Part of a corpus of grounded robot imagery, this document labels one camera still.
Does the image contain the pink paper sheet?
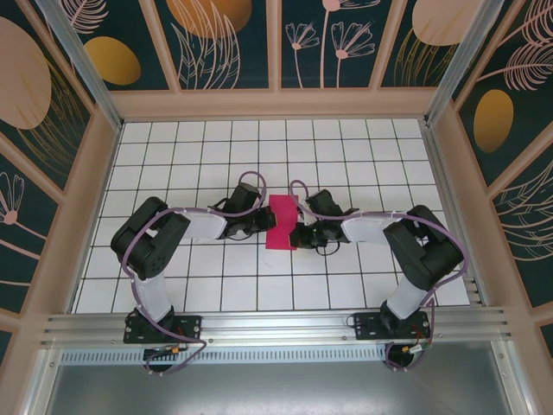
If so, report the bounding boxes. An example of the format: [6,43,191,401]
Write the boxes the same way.
[264,194,300,252]

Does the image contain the grey metal sheet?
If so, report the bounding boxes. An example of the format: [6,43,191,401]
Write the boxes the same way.
[42,362,519,415]

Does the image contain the aluminium side rail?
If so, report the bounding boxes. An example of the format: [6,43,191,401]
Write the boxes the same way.
[421,120,484,306]

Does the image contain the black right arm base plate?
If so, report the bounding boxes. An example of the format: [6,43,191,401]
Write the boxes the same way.
[353,310,432,342]

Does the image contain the long aluminium base rail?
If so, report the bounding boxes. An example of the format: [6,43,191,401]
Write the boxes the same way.
[41,306,513,348]

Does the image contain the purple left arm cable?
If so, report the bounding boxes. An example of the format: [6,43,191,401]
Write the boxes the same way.
[120,170,268,377]

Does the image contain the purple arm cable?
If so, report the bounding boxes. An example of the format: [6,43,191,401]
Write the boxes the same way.
[120,170,268,377]
[289,179,471,374]

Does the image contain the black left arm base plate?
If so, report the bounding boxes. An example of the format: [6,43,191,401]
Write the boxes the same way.
[123,314,204,345]

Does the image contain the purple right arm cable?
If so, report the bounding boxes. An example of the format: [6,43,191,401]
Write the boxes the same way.
[289,179,471,374]

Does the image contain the wall panel with pink flowers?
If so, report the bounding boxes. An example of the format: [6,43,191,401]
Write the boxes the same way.
[280,0,378,90]

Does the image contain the slotted grey cable tray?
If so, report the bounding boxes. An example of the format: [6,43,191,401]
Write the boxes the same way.
[59,348,392,367]

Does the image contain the wall panel orange circle leaves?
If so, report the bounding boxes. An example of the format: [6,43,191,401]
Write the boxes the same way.
[154,0,270,91]

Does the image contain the wall panel with orange oval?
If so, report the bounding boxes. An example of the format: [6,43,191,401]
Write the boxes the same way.
[60,0,170,92]

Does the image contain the wall panel orange oval fern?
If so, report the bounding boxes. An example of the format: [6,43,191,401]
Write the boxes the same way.
[453,0,553,187]

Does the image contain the aluminium frame post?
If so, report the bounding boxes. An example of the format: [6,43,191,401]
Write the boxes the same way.
[35,0,125,131]
[23,345,60,415]
[423,0,520,129]
[492,341,535,415]

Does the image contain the wall panel beige circle leaves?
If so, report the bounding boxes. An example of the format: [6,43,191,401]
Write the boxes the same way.
[378,0,487,88]

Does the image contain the wall panel single pink flower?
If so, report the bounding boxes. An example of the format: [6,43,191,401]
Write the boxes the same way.
[0,150,60,312]

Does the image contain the wall panel beige disc gold lines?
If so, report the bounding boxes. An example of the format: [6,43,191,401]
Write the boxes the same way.
[0,0,94,194]

